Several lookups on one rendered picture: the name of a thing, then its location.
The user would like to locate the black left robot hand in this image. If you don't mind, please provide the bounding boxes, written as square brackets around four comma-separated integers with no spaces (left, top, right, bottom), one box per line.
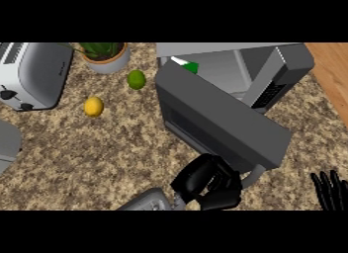
[171,153,245,211]

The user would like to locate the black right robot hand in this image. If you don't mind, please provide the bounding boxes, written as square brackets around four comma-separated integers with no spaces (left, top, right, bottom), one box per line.
[310,169,348,211]

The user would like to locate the dark grey microwave door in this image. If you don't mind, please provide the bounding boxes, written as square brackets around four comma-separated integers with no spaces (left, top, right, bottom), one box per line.
[156,60,293,190]

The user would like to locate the grey microwave body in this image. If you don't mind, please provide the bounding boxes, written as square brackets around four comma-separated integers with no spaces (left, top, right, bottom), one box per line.
[156,42,316,115]

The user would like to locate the green and white milk carton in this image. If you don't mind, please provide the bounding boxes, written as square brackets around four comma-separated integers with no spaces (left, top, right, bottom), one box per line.
[171,55,200,75]

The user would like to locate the yellow lemon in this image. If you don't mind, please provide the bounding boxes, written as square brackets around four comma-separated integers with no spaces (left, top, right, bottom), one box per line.
[83,96,106,119]

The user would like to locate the green lime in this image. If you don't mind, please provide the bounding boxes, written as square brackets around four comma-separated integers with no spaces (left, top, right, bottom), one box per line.
[126,69,148,91]

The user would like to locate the pale grey plant pot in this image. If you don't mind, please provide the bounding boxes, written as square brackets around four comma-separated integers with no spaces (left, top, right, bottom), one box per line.
[82,42,134,75]

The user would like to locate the grey rounded appliance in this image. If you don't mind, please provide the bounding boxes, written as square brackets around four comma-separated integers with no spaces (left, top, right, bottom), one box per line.
[0,114,24,182]

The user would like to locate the green potted plant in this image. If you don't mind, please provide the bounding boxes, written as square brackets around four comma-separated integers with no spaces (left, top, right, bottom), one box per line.
[58,42,126,62]

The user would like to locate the silver toaster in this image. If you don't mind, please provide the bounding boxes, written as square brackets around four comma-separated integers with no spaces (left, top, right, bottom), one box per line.
[0,42,75,113]

